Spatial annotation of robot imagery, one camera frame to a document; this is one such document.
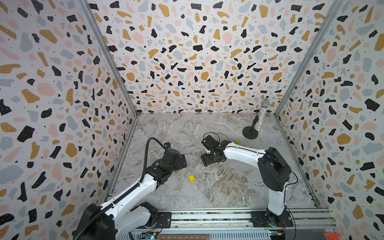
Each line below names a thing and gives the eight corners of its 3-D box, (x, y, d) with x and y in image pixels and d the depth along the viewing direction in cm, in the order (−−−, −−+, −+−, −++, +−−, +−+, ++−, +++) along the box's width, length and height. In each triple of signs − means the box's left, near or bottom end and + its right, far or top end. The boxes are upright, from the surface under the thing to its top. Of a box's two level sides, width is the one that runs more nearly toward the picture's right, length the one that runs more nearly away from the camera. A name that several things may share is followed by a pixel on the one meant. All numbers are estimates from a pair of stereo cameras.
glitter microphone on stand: (245, 137, 111) (258, 102, 85) (249, 132, 114) (264, 97, 89) (252, 142, 108) (269, 107, 83) (257, 136, 111) (274, 101, 86)
